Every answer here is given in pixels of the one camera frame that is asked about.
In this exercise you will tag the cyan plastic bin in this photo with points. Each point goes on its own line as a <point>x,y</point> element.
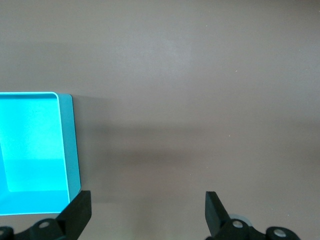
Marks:
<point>32,137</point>

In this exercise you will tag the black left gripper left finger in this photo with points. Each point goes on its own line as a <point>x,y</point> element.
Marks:
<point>80,210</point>

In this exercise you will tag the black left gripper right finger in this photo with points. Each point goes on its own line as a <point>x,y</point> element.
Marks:
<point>215,215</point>

